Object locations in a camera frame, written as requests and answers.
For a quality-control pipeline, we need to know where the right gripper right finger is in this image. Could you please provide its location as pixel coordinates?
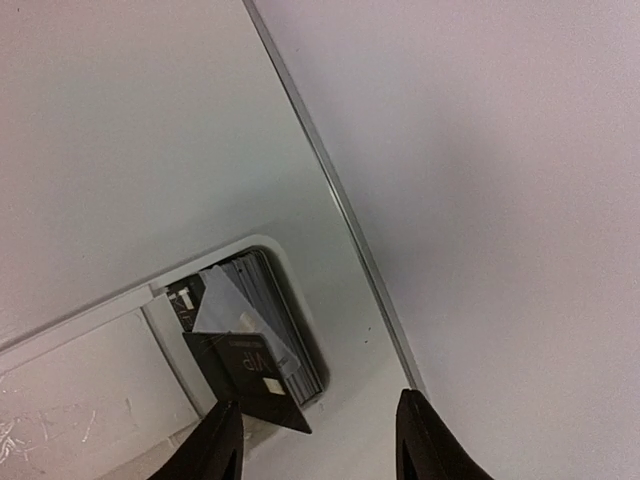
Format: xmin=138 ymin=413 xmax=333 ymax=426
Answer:
xmin=395 ymin=389 xmax=492 ymax=480

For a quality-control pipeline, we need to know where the black credit card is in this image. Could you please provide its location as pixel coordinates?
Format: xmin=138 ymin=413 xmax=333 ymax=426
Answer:
xmin=183 ymin=332 xmax=312 ymax=434

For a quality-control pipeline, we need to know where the stack of grey cards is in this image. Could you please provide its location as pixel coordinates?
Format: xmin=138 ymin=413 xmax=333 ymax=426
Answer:
xmin=220 ymin=249 xmax=324 ymax=406

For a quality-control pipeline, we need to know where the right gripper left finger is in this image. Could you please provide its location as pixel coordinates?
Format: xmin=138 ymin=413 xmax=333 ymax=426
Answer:
xmin=149 ymin=401 xmax=244 ymax=480

